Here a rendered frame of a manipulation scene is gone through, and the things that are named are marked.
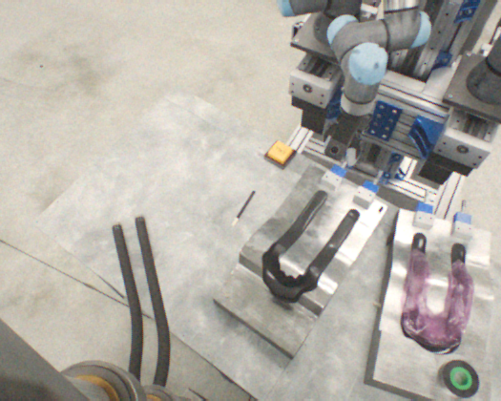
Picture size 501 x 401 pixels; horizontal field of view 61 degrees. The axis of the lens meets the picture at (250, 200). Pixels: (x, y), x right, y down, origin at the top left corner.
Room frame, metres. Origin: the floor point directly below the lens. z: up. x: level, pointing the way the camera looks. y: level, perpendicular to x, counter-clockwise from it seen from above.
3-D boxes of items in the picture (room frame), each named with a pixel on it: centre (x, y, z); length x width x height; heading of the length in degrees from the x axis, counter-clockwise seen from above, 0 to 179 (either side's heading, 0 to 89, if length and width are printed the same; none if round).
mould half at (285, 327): (0.44, -0.14, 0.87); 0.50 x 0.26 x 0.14; 142
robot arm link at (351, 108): (0.67, -0.26, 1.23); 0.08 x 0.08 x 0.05
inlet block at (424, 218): (0.56, -0.51, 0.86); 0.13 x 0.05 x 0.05; 159
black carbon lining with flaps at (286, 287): (0.44, -0.16, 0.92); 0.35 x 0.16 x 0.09; 142
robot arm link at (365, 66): (0.67, -0.26, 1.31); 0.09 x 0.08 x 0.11; 12
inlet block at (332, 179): (0.68, -0.27, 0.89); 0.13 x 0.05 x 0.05; 142
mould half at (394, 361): (0.29, -0.48, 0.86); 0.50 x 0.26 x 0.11; 159
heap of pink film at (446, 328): (0.29, -0.47, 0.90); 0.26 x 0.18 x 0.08; 159
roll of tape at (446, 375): (0.09, -0.45, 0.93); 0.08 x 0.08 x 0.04
